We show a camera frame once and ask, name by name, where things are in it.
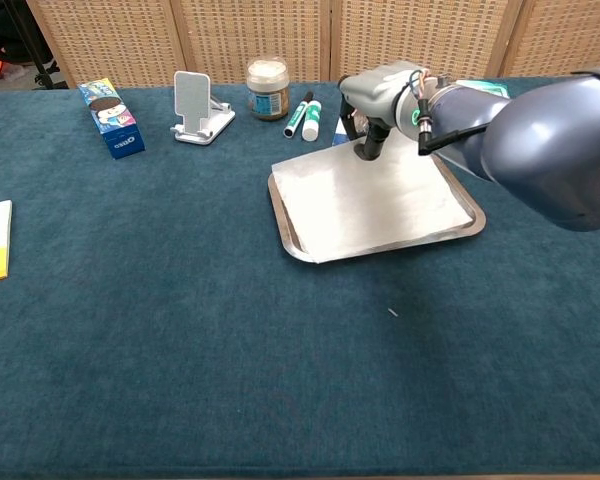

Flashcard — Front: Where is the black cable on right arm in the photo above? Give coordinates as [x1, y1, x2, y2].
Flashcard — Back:
[417, 99, 487, 156]

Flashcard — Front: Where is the dark blue table cloth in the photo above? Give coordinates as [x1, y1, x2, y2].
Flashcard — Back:
[0, 77, 600, 476]

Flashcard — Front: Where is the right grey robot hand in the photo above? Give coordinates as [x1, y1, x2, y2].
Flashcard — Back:
[338, 60, 431, 161]

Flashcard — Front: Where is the stainless steel tray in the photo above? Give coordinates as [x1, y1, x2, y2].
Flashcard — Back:
[267, 148, 487, 264]

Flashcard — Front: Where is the green whiteboard marker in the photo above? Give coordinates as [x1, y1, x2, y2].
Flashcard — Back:
[283, 91, 315, 140]

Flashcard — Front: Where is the small jar with grey lid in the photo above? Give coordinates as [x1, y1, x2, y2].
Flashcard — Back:
[245, 56, 291, 122]

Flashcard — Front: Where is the green wet wipes pack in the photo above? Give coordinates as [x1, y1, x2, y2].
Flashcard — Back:
[454, 78, 511, 99]

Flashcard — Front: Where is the blue Oreo cookie box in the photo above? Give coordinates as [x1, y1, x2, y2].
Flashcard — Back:
[77, 78, 146, 160]

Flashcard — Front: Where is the green white marker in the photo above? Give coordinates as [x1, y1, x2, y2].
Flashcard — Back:
[301, 99, 323, 142]

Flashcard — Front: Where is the white folding phone stand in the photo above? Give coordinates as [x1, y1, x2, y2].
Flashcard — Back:
[169, 70, 236, 146]

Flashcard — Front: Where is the correction tape blister pack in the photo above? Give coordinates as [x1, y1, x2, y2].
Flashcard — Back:
[332, 112, 369, 147]

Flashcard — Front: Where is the wicker folding screen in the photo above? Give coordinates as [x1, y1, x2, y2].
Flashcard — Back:
[27, 0, 600, 89]

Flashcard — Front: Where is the black tripod stand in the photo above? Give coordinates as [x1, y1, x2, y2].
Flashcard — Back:
[2, 0, 62, 90]

